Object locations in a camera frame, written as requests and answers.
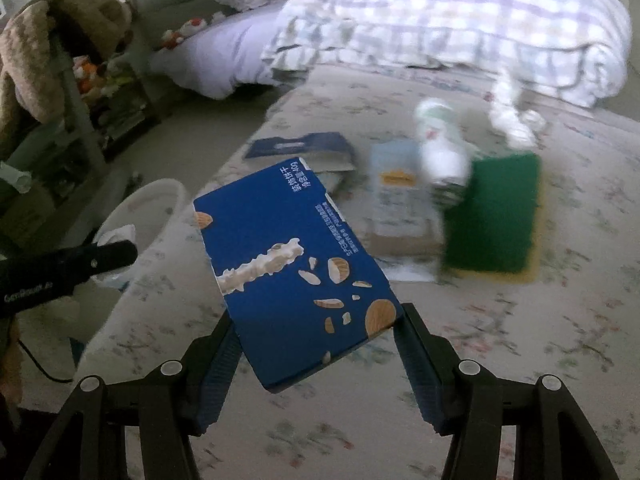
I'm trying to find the floral bedspread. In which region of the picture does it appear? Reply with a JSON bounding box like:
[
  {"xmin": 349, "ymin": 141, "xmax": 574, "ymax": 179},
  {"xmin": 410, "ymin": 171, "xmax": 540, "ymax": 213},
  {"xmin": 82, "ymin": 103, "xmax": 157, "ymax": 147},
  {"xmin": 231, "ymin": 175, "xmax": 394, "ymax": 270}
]
[{"xmin": 75, "ymin": 65, "xmax": 640, "ymax": 480}]

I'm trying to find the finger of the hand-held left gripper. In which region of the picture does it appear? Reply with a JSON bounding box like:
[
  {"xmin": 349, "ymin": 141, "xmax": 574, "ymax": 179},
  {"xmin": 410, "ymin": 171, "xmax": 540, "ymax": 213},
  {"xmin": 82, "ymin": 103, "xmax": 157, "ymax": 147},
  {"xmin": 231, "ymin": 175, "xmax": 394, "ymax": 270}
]
[{"xmin": 75, "ymin": 240, "xmax": 138, "ymax": 282}]

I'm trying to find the dark blue flattened box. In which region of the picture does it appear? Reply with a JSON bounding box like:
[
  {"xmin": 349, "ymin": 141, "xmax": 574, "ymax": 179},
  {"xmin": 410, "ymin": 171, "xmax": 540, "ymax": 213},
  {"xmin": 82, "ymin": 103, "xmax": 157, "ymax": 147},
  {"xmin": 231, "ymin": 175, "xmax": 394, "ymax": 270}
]
[{"xmin": 244, "ymin": 132, "xmax": 357, "ymax": 173}]

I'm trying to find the checked duvet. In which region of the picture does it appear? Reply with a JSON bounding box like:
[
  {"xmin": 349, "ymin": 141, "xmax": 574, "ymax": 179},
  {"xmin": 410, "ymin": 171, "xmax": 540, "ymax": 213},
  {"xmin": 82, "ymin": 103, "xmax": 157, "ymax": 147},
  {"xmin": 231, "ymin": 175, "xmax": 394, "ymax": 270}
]
[{"xmin": 262, "ymin": 0, "xmax": 633, "ymax": 108}]

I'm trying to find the green and yellow sponge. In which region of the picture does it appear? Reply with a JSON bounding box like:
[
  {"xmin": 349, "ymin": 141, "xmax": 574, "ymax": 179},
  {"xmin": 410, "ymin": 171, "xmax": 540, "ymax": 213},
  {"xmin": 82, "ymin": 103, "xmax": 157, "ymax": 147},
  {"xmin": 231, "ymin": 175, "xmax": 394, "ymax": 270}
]
[{"xmin": 442, "ymin": 152, "xmax": 543, "ymax": 286}]

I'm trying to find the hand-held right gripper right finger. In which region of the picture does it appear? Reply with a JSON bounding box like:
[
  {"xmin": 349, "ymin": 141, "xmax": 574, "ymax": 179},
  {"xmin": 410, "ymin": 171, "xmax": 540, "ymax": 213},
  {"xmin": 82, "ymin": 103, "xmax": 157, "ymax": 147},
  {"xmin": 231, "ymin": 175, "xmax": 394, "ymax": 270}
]
[{"xmin": 395, "ymin": 302, "xmax": 621, "ymax": 480}]

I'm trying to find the lavender pillow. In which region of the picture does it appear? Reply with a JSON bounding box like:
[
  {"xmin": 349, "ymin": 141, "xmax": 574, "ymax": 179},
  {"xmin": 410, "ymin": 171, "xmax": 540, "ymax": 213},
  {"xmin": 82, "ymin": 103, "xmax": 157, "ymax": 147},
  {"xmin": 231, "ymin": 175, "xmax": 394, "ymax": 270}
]
[{"xmin": 150, "ymin": 7, "xmax": 296, "ymax": 101}]

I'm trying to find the brown fuzzy cloth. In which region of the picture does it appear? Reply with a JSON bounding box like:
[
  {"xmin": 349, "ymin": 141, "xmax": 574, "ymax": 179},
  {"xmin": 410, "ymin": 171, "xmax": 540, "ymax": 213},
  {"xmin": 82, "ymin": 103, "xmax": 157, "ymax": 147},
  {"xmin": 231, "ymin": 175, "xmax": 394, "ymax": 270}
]
[{"xmin": 47, "ymin": 0, "xmax": 135, "ymax": 61}]

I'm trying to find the light blue carton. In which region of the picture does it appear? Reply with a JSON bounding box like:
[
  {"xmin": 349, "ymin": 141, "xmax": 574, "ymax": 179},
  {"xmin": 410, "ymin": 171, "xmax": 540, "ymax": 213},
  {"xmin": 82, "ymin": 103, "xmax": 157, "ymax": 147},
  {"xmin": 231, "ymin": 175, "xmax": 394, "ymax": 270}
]
[{"xmin": 369, "ymin": 140, "xmax": 441, "ymax": 256}]

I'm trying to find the beige fleece blanket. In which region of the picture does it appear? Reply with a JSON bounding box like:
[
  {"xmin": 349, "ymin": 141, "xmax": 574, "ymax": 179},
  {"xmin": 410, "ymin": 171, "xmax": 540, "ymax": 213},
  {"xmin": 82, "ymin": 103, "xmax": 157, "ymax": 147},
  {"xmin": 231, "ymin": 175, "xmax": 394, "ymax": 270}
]
[{"xmin": 0, "ymin": 0, "xmax": 57, "ymax": 157}]

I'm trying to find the grey-green headboard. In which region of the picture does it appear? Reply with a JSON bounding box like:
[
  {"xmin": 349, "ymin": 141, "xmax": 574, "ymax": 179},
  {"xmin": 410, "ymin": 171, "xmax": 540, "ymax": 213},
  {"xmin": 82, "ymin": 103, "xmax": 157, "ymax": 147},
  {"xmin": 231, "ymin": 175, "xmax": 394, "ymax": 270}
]
[{"xmin": 127, "ymin": 0, "xmax": 301, "ymax": 46}]

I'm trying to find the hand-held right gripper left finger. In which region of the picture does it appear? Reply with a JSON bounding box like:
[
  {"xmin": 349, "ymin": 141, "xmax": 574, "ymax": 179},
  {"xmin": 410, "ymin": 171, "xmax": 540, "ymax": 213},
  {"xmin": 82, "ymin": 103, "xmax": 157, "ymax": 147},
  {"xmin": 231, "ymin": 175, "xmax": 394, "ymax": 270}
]
[{"xmin": 22, "ymin": 310, "xmax": 246, "ymax": 480}]

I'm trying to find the white plastic bin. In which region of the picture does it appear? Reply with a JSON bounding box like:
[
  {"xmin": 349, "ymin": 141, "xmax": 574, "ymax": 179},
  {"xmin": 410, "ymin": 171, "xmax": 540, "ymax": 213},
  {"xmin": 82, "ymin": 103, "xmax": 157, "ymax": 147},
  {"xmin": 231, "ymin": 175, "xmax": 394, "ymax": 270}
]
[{"xmin": 92, "ymin": 180, "xmax": 183, "ymax": 291}]

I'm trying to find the grey storage shelf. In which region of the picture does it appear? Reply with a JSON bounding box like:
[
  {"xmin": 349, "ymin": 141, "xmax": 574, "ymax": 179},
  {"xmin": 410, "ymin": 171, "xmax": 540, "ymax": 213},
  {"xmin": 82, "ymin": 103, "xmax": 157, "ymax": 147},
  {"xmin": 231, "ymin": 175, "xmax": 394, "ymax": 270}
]
[{"xmin": 50, "ymin": 35, "xmax": 161, "ymax": 201}]

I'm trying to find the blue biscuit box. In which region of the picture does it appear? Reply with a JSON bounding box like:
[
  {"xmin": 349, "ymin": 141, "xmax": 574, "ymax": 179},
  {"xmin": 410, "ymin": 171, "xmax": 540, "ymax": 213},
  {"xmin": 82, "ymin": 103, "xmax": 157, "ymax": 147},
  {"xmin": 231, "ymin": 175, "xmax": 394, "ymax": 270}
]
[{"xmin": 192, "ymin": 158, "xmax": 405, "ymax": 394}]

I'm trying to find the black cable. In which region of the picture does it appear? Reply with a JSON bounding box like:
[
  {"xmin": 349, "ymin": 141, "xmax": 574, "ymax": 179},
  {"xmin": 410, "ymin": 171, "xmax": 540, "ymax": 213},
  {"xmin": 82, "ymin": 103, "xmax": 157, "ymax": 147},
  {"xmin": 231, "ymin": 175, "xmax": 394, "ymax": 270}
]
[{"xmin": 17, "ymin": 340, "xmax": 76, "ymax": 386}]

